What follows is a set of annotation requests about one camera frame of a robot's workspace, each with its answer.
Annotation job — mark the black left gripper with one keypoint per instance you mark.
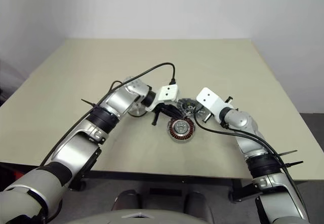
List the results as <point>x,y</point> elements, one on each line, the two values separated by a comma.
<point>164,109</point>

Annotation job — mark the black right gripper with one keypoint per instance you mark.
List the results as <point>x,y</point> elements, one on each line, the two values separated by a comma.
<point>203,115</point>

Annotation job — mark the round grey motor lid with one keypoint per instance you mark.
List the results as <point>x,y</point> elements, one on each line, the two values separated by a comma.
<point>187,106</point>

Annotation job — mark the motor housing with copper windings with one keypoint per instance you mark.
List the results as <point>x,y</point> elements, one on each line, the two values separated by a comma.
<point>181,130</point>

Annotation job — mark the silver spoked rotor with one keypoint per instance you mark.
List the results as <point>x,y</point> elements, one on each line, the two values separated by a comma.
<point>138,112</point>

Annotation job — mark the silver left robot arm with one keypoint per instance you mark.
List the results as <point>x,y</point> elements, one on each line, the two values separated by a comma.
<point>76,145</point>

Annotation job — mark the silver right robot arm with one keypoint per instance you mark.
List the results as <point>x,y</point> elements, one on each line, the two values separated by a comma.
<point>253,132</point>

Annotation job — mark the dark rounded shape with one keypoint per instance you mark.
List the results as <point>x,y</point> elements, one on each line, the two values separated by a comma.
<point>125,200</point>

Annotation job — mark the grey robot torso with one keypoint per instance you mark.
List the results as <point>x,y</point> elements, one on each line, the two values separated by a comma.
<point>136,217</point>

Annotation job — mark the red object under table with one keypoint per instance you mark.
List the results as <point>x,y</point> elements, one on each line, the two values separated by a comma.
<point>19,176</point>

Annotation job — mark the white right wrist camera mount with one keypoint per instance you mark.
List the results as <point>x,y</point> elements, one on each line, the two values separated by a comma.
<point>210,99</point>

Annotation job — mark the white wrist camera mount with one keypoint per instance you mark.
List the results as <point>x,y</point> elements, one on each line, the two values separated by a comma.
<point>168,92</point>
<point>210,99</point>

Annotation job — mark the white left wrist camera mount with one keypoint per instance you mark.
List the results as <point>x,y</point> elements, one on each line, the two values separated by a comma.
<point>168,92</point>

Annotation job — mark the black table frame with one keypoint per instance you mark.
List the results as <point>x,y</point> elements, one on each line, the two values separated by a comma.
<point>164,178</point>

